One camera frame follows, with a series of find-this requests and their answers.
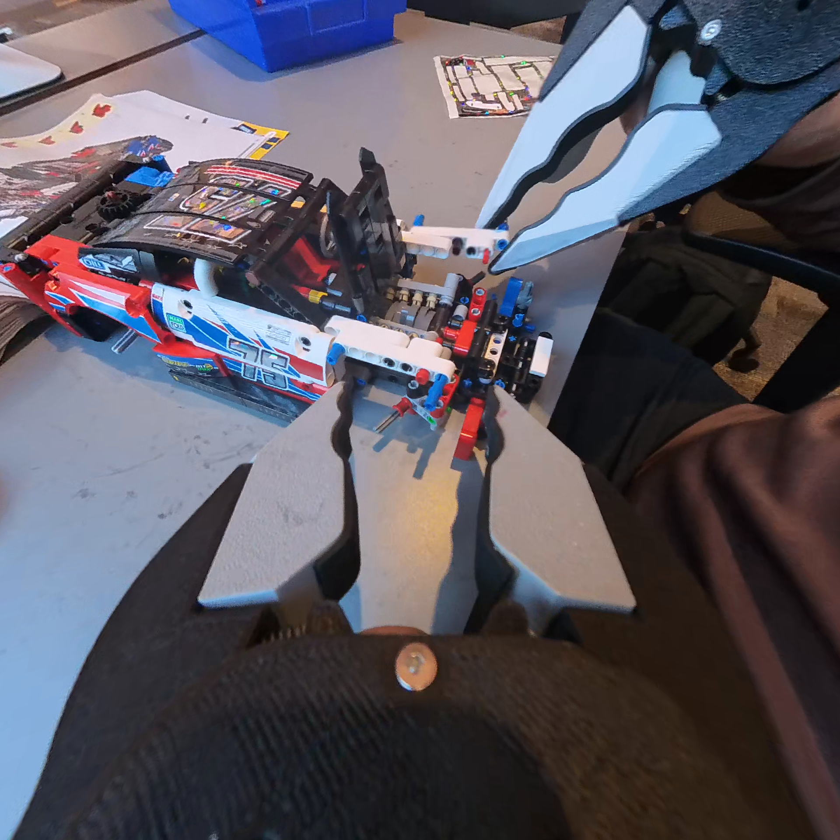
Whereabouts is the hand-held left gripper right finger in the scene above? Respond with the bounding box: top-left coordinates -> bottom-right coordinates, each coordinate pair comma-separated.
476,387 -> 636,611

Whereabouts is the brown sweater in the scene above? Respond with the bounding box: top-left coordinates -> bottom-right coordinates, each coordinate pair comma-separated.
620,397 -> 840,840

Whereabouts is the toy brick race car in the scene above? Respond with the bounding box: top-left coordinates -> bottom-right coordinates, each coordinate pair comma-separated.
0,147 -> 555,460

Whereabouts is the instruction booklet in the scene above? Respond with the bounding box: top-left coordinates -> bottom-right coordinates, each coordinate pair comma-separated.
0,91 -> 290,358

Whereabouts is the blue plastic bin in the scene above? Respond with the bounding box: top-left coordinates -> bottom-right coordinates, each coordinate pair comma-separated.
167,0 -> 398,73

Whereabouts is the person's right forearm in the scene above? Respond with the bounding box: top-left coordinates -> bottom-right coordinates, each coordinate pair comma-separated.
742,112 -> 840,217

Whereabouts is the grey desk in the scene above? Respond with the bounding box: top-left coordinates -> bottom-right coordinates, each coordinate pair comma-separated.
0,0 -> 627,840

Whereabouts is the white stand base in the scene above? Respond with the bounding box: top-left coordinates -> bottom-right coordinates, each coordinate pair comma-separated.
0,42 -> 64,102

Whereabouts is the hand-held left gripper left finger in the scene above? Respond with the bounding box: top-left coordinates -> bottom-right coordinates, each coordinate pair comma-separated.
197,381 -> 362,608

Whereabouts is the holographic sticker sheet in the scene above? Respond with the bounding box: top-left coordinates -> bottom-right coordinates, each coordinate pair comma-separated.
433,54 -> 559,119

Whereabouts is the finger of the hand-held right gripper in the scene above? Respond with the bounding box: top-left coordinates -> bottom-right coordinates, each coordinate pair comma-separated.
487,104 -> 724,275
476,7 -> 652,231

